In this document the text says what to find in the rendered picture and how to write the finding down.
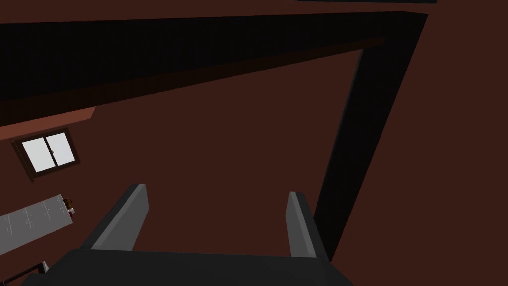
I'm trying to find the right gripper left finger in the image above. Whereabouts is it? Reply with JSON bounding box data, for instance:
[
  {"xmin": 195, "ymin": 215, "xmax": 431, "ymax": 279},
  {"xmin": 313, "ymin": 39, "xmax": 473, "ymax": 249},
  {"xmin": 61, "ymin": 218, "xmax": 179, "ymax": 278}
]
[{"xmin": 79, "ymin": 183, "xmax": 150, "ymax": 252}]

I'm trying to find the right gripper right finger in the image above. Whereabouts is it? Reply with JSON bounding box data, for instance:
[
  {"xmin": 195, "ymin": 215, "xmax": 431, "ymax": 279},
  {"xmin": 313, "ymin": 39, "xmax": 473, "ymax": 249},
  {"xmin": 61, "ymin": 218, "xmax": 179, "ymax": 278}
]
[{"xmin": 285, "ymin": 191, "xmax": 329, "ymax": 262}]

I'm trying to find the window with dark brown frame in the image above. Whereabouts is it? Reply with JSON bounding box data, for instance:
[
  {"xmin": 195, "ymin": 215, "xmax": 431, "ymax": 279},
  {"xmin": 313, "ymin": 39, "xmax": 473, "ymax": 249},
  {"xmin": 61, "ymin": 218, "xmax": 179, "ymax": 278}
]
[{"xmin": 9, "ymin": 127, "xmax": 81, "ymax": 183}]

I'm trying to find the grey cabinet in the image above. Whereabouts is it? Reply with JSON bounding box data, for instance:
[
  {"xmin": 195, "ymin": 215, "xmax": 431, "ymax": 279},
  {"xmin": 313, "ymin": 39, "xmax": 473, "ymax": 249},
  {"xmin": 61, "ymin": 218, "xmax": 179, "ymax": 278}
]
[{"xmin": 0, "ymin": 193, "xmax": 76, "ymax": 257}]

